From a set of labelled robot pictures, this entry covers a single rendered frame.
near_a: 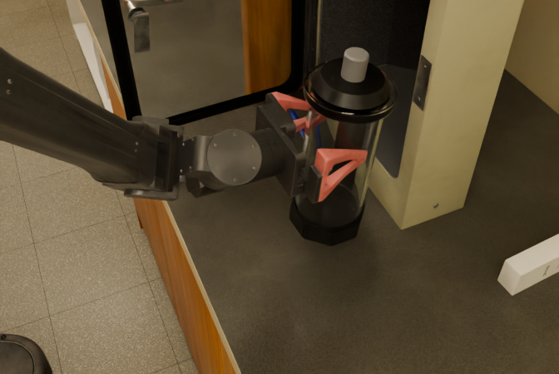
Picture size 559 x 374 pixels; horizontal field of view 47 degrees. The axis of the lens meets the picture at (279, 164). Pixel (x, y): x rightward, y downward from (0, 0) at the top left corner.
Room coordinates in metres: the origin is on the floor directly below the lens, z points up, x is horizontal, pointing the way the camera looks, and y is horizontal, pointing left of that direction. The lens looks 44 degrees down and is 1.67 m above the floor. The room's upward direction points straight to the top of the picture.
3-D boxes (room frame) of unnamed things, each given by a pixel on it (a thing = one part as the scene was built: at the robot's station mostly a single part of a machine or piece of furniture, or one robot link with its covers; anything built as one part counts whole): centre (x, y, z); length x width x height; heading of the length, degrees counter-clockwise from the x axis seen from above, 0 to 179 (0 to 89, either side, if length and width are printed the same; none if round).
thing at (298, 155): (0.54, 0.02, 1.16); 0.10 x 0.07 x 0.07; 26
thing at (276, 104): (0.61, -0.03, 1.15); 0.09 x 0.07 x 0.07; 117
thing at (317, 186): (0.55, -0.05, 1.15); 0.09 x 0.07 x 0.07; 116
